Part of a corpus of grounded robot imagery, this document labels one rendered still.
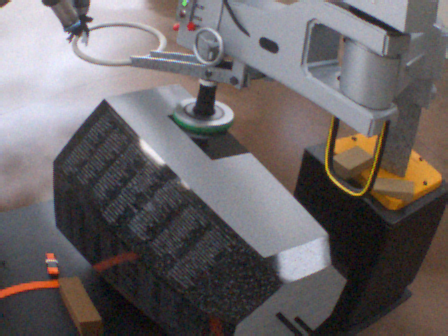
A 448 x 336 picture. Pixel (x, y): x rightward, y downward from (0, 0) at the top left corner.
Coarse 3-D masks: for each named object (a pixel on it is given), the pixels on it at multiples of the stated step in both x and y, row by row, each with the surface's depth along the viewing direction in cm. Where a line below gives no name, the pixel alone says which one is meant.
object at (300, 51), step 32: (224, 0) 193; (256, 0) 201; (320, 0) 176; (224, 32) 202; (256, 32) 191; (288, 32) 181; (320, 32) 179; (352, 32) 162; (384, 32) 153; (256, 64) 196; (288, 64) 186; (320, 64) 186; (320, 96) 181
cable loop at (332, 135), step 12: (336, 120) 190; (336, 132) 193; (384, 132) 175; (384, 144) 178; (324, 156) 198; (372, 168) 182; (336, 180) 197; (372, 180) 184; (348, 192) 193; (360, 192) 189
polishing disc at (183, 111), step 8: (184, 104) 239; (192, 104) 240; (216, 104) 243; (224, 104) 243; (176, 112) 233; (184, 112) 234; (192, 112) 234; (216, 112) 237; (224, 112) 238; (232, 112) 239; (184, 120) 229; (192, 120) 229; (200, 120) 230; (208, 120) 231; (216, 120) 232; (224, 120) 233
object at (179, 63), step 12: (132, 60) 252; (144, 60) 246; (156, 60) 240; (168, 60) 235; (180, 60) 246; (192, 60) 241; (180, 72) 231; (192, 72) 226; (204, 72) 221; (216, 72) 217; (228, 72) 212; (252, 72) 220
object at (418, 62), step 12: (420, 36) 190; (432, 36) 201; (444, 36) 203; (420, 48) 195; (432, 48) 204; (444, 48) 207; (408, 60) 181; (420, 60) 196; (432, 60) 207; (444, 60) 213; (408, 72) 186; (420, 72) 208; (396, 84) 178; (408, 84) 194
